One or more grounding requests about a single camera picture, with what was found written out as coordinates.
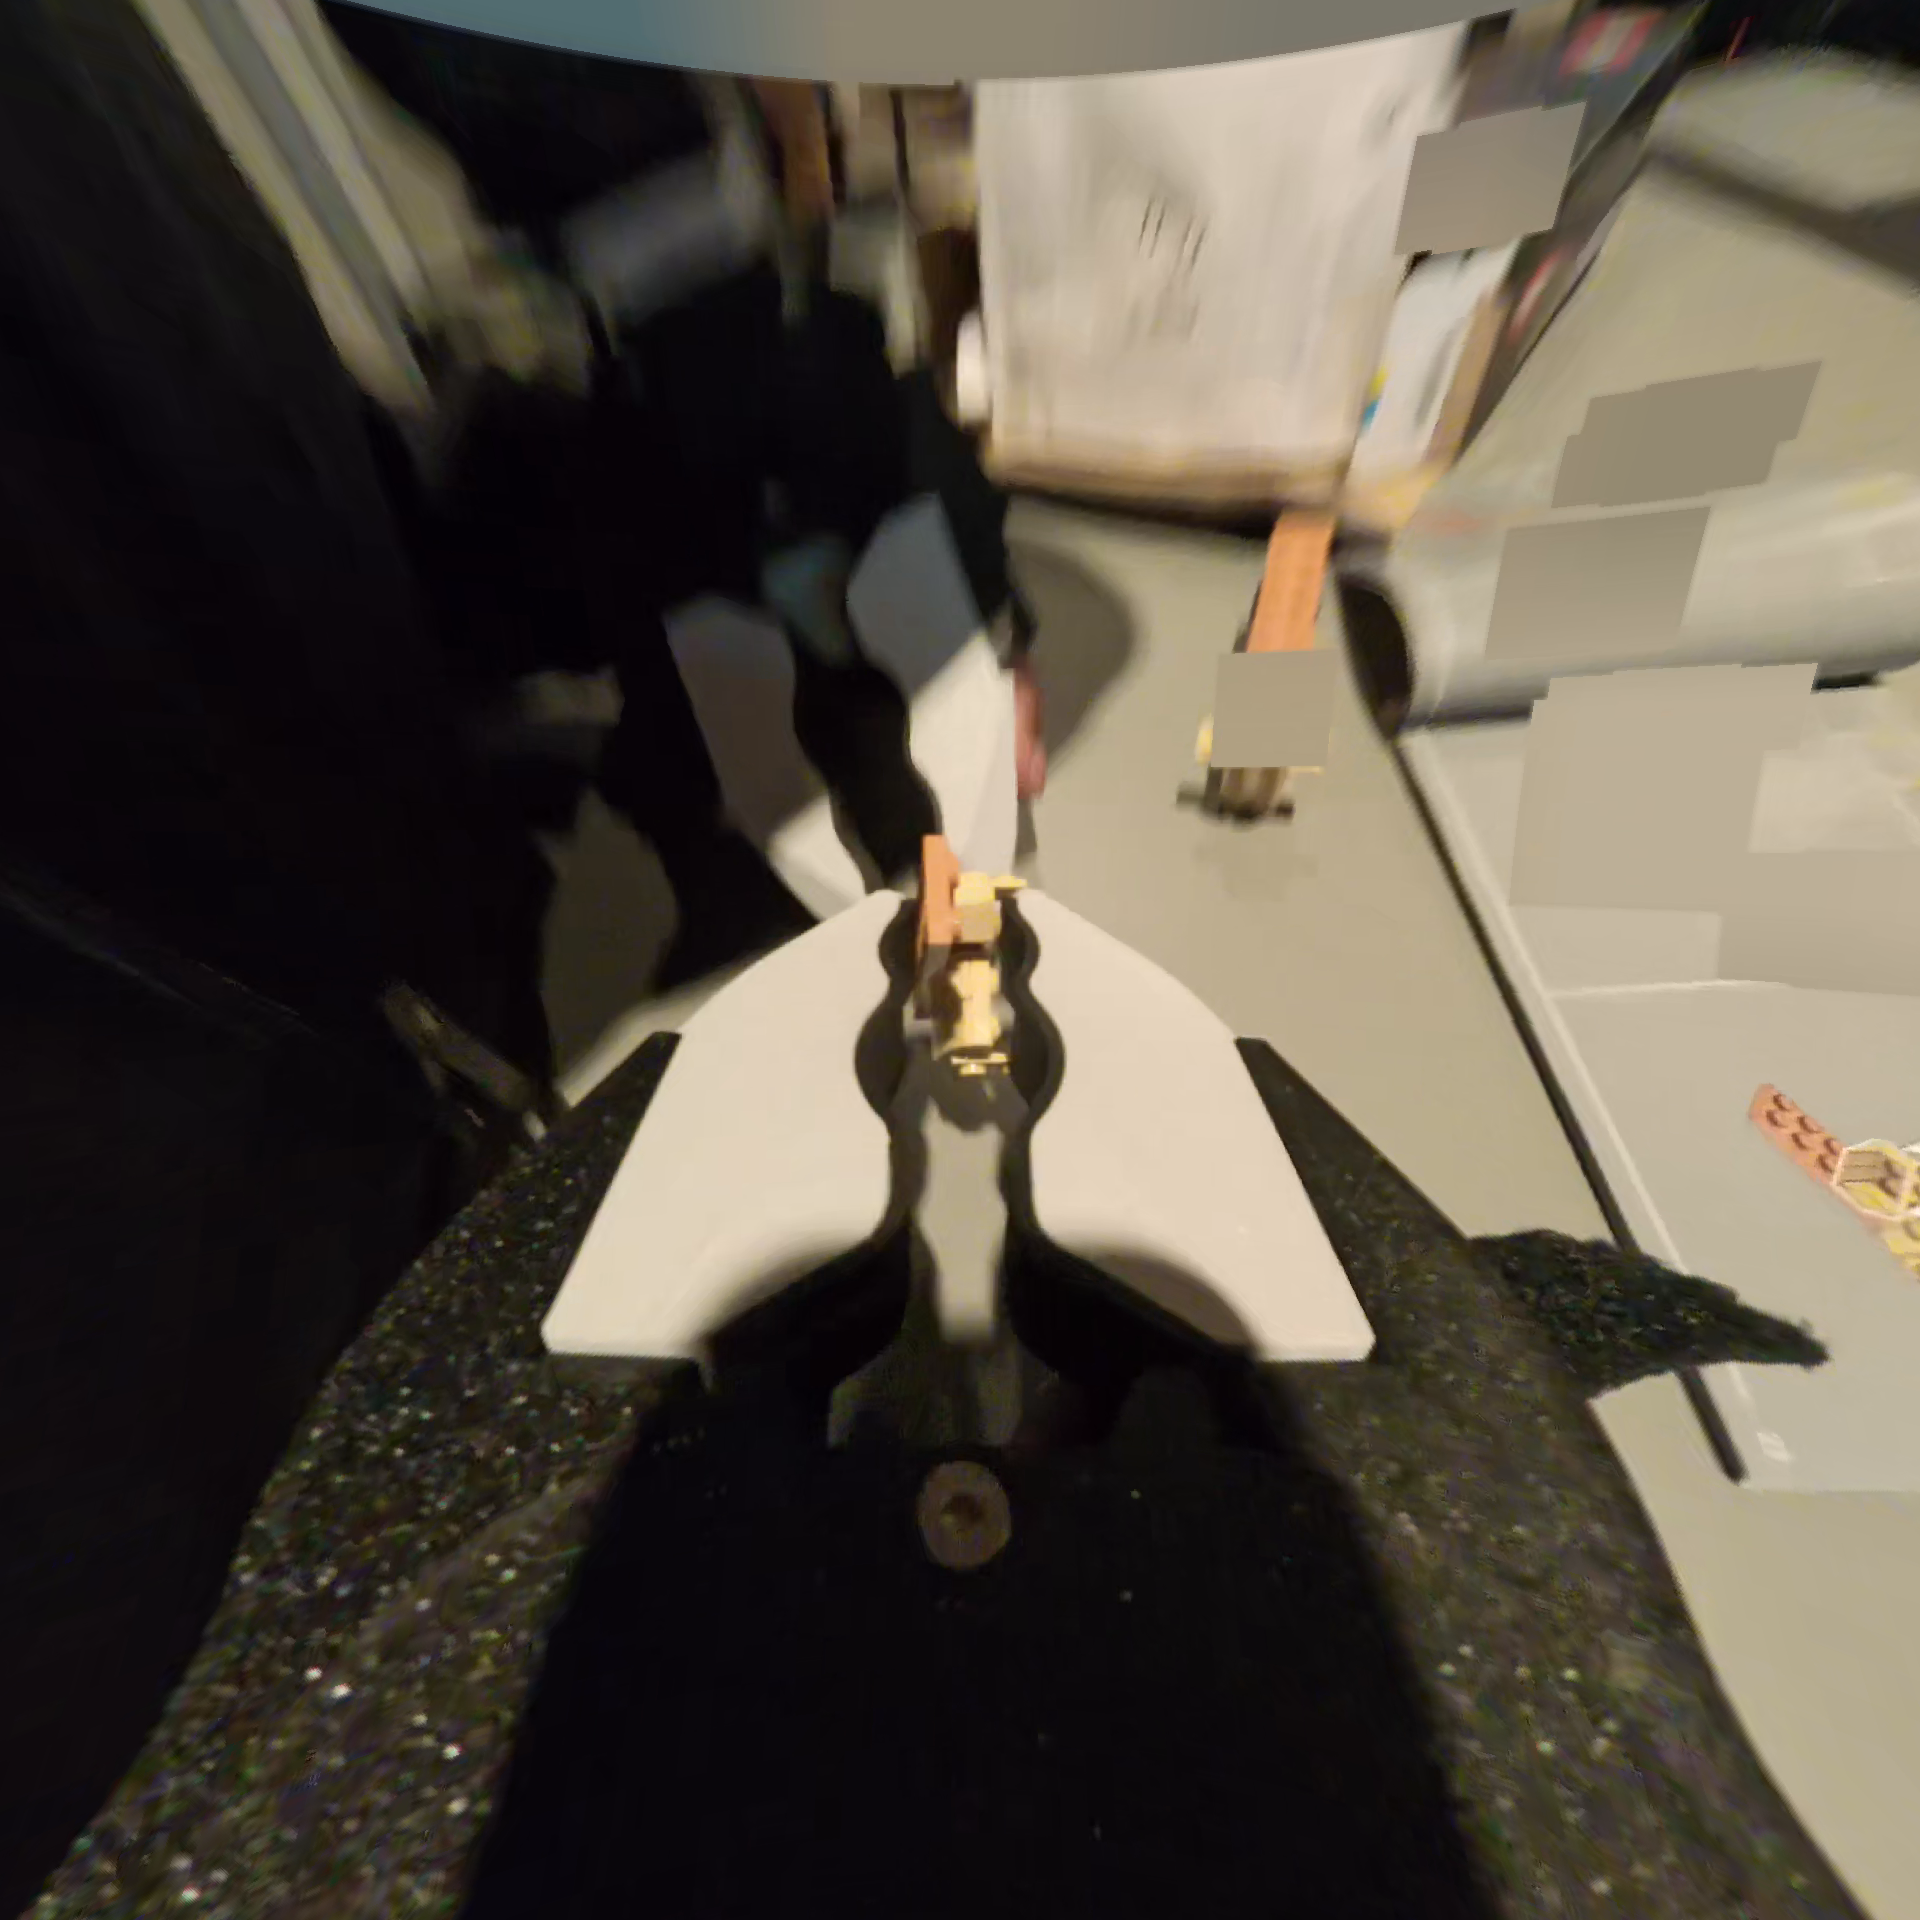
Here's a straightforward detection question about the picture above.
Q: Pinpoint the grey instruction booklet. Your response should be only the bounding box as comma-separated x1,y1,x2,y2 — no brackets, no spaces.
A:
1334,497,1920,1498

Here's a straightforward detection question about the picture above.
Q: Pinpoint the dark printed cardboard box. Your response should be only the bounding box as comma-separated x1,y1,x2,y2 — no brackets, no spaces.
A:
1358,0,1712,530

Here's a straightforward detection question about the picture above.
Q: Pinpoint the tan brick assembly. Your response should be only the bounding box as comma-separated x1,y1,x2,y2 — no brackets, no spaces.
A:
933,870,1033,1081

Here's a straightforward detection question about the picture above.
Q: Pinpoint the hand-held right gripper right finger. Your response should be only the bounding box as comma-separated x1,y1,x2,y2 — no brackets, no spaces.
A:
1001,886,1378,1364

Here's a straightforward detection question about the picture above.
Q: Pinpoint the grey desk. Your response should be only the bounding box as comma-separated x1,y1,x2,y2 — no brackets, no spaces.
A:
538,76,1920,1920

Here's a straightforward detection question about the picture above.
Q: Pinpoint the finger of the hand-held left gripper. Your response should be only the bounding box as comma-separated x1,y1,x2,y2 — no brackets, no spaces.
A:
844,491,1046,903
662,589,888,922

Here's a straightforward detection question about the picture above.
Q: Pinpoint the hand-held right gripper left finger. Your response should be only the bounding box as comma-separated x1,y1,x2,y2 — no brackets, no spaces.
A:
538,891,917,1359

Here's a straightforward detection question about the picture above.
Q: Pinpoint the white printed paper bag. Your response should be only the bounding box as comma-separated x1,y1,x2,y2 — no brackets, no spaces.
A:
966,29,1479,470

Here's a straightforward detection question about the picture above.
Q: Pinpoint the orange and tan brick model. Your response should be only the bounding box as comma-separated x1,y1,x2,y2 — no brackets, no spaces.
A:
1182,510,1342,825

